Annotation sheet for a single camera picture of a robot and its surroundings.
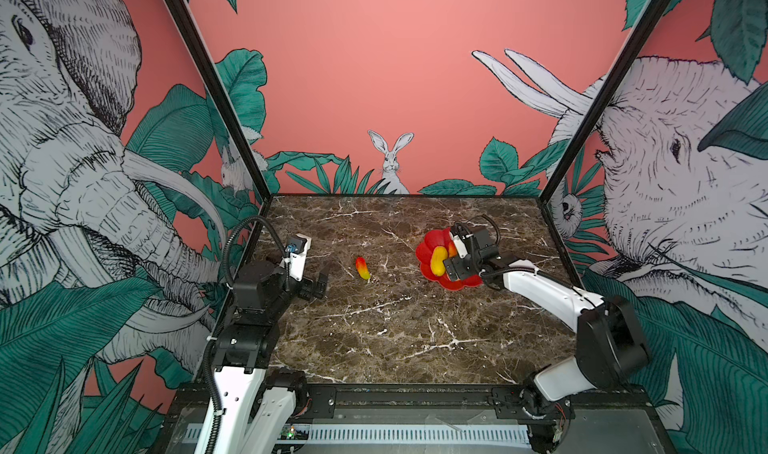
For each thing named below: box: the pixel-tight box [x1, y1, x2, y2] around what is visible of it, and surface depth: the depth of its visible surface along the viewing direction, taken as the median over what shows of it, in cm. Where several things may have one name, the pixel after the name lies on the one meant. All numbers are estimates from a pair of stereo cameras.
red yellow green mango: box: [355, 256, 371, 280], surface depth 99 cm
